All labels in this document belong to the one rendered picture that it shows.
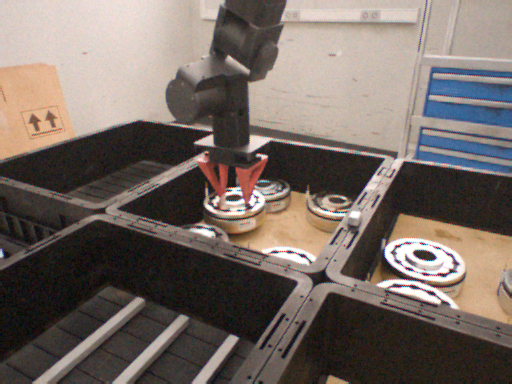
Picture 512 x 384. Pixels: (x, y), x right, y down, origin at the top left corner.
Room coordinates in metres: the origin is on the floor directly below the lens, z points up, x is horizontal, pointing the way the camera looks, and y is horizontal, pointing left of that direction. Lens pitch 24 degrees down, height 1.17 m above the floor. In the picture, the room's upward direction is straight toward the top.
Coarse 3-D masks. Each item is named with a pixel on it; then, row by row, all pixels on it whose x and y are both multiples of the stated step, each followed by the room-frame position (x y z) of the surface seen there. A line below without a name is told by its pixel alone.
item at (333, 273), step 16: (400, 160) 0.66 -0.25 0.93; (416, 160) 0.66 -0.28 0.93; (496, 176) 0.59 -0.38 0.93; (384, 192) 0.52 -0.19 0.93; (368, 208) 0.47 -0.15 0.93; (368, 224) 0.43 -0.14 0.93; (352, 240) 0.41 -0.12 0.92; (336, 256) 0.36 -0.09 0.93; (336, 272) 0.33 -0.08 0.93; (368, 288) 0.31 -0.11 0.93; (384, 288) 0.31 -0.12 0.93; (416, 304) 0.28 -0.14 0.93; (432, 304) 0.28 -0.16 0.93; (464, 320) 0.26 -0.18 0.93; (480, 320) 0.26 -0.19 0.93; (496, 320) 0.26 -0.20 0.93
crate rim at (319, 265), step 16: (288, 144) 0.76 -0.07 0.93; (304, 144) 0.75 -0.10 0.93; (384, 160) 0.66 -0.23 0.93; (176, 176) 0.58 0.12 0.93; (384, 176) 0.59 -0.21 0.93; (144, 192) 0.52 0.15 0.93; (368, 192) 0.52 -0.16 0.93; (112, 208) 0.47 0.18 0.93; (352, 208) 0.47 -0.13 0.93; (144, 224) 0.43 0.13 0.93; (160, 224) 0.43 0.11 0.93; (208, 240) 0.39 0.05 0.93; (336, 240) 0.39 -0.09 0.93; (256, 256) 0.36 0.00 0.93; (272, 256) 0.36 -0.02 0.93; (320, 256) 0.36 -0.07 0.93; (304, 272) 0.33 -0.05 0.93; (320, 272) 0.33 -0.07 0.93
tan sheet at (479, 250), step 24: (408, 216) 0.64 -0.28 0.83; (432, 240) 0.56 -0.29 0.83; (456, 240) 0.56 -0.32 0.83; (480, 240) 0.56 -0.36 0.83; (504, 240) 0.56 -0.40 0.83; (480, 264) 0.49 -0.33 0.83; (504, 264) 0.49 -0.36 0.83; (480, 288) 0.44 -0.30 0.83; (480, 312) 0.39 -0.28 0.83; (504, 312) 0.39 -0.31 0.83
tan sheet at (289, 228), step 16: (288, 208) 0.67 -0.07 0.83; (304, 208) 0.67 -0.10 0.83; (272, 224) 0.61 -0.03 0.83; (288, 224) 0.61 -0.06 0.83; (304, 224) 0.61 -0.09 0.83; (240, 240) 0.56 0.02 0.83; (256, 240) 0.56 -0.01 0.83; (272, 240) 0.56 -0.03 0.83; (288, 240) 0.56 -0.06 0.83; (304, 240) 0.56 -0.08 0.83; (320, 240) 0.56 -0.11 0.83
